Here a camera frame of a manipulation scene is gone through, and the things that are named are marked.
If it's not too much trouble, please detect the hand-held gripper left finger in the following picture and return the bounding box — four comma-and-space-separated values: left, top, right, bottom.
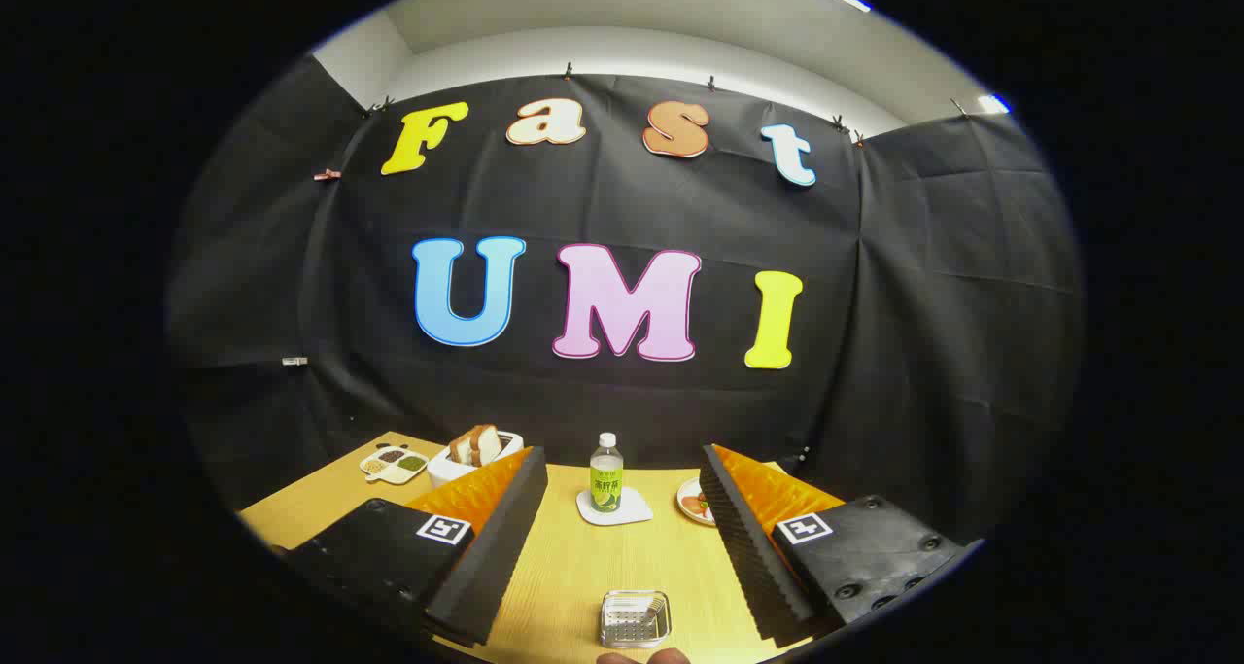
282, 445, 549, 648

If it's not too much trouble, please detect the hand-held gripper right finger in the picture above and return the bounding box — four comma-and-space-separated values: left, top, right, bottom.
698, 443, 985, 649

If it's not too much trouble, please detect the white oval food plate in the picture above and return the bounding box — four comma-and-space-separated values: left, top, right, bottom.
676, 477, 720, 527

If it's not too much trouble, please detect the white toaster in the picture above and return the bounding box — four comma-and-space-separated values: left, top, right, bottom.
428, 431, 524, 490

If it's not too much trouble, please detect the green label drink bottle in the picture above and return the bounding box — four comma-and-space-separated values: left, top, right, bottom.
589, 433, 625, 513

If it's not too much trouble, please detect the perforated metal basket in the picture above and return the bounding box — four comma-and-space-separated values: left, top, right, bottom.
600, 590, 673, 649

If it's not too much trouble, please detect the white square coaster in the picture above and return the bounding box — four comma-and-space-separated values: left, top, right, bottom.
575, 487, 654, 527

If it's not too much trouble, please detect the white divided seasoning dish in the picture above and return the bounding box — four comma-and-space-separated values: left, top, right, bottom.
360, 445, 430, 485

